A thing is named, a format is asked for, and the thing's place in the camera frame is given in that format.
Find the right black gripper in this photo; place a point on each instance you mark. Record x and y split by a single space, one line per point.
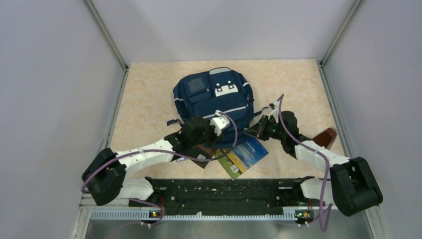
259 130

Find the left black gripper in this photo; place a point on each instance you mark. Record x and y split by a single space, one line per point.
214 137

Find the black paperback book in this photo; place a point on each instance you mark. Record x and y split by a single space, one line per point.
200 152

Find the blue landscape cover book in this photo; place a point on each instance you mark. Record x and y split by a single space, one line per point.
242 157

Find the navy blue student backpack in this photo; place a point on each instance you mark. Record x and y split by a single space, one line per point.
202 94

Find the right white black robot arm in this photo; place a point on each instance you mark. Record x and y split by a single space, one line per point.
351 185

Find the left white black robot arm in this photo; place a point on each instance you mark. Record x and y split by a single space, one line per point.
108 176

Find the brown leather pouch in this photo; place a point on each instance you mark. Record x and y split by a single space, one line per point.
326 138

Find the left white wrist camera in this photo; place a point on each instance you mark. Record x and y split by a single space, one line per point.
220 122

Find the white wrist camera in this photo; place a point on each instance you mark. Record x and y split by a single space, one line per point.
274 111
220 122

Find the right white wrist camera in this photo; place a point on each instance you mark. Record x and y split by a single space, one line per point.
274 111

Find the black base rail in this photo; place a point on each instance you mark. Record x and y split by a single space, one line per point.
226 197

